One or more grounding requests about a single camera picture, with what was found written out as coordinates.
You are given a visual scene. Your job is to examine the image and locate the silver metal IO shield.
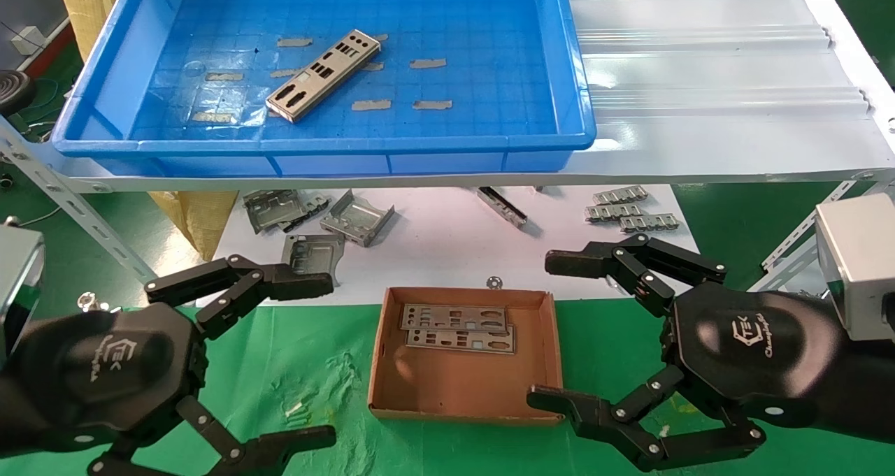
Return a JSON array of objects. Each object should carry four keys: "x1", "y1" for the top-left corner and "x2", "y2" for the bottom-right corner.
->
[
  {"x1": 264, "y1": 29, "x2": 382, "y2": 122},
  {"x1": 399, "y1": 303, "x2": 508, "y2": 334},
  {"x1": 406, "y1": 324, "x2": 517, "y2": 355}
]

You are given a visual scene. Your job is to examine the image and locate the brown cardboard box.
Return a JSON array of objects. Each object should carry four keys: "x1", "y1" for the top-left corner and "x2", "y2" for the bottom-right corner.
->
[{"x1": 368, "y1": 287, "x2": 564, "y2": 424}]

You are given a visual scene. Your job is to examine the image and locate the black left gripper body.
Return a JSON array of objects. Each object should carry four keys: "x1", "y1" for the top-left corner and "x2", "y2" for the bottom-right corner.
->
[{"x1": 0, "y1": 301, "x2": 208, "y2": 456}]

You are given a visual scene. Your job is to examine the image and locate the black round stool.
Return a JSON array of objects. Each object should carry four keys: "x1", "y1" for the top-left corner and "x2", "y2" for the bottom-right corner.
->
[{"x1": 0, "y1": 71, "x2": 36, "y2": 117}]

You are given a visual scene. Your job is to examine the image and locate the white power socket box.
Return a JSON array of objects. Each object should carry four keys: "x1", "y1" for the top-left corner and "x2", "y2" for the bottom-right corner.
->
[{"x1": 10, "y1": 25, "x2": 47, "y2": 56}]

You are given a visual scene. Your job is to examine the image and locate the narrow metal shield with flanges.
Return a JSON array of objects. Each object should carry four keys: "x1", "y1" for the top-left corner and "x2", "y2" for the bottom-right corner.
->
[{"x1": 477, "y1": 187, "x2": 529, "y2": 229}]

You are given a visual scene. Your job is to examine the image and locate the U-shaped metal bracket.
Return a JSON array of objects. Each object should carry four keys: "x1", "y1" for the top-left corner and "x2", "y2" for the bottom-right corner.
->
[{"x1": 320, "y1": 189, "x2": 396, "y2": 248}]

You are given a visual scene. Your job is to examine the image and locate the white flat board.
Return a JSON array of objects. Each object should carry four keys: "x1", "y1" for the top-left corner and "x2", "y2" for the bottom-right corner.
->
[{"x1": 210, "y1": 185, "x2": 700, "y2": 308}]

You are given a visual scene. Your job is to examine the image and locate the blue plastic tray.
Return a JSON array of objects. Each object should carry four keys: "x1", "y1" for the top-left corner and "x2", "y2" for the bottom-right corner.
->
[{"x1": 50, "y1": 0, "x2": 597, "y2": 178}]

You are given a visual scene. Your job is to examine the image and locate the grey stamped metal plate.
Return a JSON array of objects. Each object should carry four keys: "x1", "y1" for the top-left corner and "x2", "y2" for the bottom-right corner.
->
[{"x1": 282, "y1": 235, "x2": 347, "y2": 288}]

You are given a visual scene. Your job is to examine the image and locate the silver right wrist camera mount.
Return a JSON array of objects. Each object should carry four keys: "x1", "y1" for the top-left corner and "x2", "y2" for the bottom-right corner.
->
[{"x1": 815, "y1": 193, "x2": 895, "y2": 340}]

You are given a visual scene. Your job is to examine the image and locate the small ridged metal clip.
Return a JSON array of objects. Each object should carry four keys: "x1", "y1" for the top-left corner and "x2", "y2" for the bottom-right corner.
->
[
  {"x1": 585, "y1": 203, "x2": 644, "y2": 223},
  {"x1": 593, "y1": 186, "x2": 649, "y2": 205},
  {"x1": 620, "y1": 214, "x2": 680, "y2": 233}
]

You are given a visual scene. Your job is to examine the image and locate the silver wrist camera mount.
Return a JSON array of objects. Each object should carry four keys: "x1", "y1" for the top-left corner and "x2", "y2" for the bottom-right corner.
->
[
  {"x1": 0, "y1": 226, "x2": 46, "y2": 365},
  {"x1": 815, "y1": 193, "x2": 895, "y2": 340}
]

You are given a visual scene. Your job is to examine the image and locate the perforated white shelf post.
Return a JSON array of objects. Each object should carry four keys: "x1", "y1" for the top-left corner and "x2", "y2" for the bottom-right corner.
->
[
  {"x1": 0, "y1": 116, "x2": 159, "y2": 284},
  {"x1": 761, "y1": 179, "x2": 895, "y2": 294}
]

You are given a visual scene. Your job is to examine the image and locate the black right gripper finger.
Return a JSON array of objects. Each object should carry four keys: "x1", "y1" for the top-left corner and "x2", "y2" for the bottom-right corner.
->
[
  {"x1": 544, "y1": 233, "x2": 728, "y2": 319},
  {"x1": 526, "y1": 364, "x2": 766, "y2": 473}
]

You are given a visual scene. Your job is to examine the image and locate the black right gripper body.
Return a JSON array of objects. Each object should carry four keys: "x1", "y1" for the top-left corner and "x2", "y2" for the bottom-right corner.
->
[{"x1": 661, "y1": 280, "x2": 895, "y2": 443}]

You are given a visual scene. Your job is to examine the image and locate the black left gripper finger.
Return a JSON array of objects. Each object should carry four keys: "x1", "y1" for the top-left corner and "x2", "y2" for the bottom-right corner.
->
[
  {"x1": 87, "y1": 394, "x2": 338, "y2": 476},
  {"x1": 145, "y1": 254, "x2": 335, "y2": 340}
]

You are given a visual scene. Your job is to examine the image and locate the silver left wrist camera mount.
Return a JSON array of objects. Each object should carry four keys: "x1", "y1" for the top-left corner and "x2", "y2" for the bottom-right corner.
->
[{"x1": 0, "y1": 226, "x2": 46, "y2": 365}]

